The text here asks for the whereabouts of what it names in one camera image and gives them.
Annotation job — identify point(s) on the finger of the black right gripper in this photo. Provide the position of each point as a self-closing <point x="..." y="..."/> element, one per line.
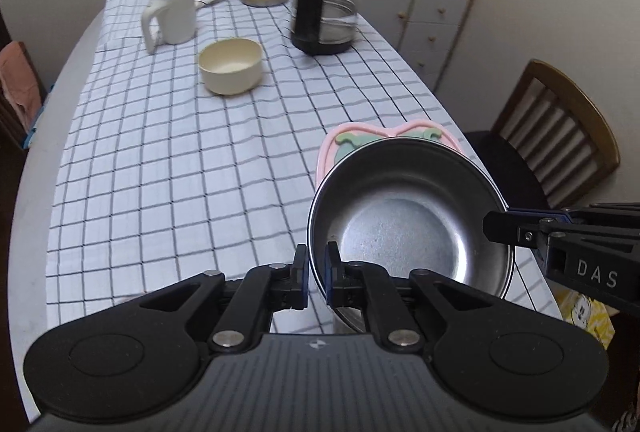
<point x="517" y="227"/>

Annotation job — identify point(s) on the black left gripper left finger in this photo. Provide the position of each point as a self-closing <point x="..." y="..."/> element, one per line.
<point x="246" y="306"/>

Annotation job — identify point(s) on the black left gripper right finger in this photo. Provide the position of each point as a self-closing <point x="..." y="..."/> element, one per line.
<point x="370" y="289"/>

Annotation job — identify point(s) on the stainless steel bowl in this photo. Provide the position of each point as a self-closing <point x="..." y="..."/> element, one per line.
<point x="404" y="203"/>

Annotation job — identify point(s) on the cream ceramic bowl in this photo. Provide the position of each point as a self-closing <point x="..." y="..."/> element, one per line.
<point x="231" y="67"/>

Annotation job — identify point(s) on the yellow patterned bag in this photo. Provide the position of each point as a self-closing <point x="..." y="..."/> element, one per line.
<point x="585" y="313"/>

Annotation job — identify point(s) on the wooden chair right side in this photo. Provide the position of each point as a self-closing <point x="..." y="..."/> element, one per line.
<point x="550" y="144"/>

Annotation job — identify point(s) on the white checkered tablecloth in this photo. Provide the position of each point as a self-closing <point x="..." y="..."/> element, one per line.
<point x="160" y="179"/>

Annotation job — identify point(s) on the white drawer cabinet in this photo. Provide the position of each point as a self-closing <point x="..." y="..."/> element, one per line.
<point x="424" y="32"/>

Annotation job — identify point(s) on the white mug with steel rim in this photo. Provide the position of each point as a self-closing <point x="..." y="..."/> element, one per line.
<point x="171" y="21"/>

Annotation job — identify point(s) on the wooden chair with pink towel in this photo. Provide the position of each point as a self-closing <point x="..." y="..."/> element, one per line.
<point x="9" y="120"/>

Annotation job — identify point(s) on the pink towel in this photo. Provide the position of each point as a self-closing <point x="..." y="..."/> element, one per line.
<point x="19" y="83"/>

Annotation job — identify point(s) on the glass coffee pot black handle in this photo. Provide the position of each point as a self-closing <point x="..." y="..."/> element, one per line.
<point x="323" y="27"/>

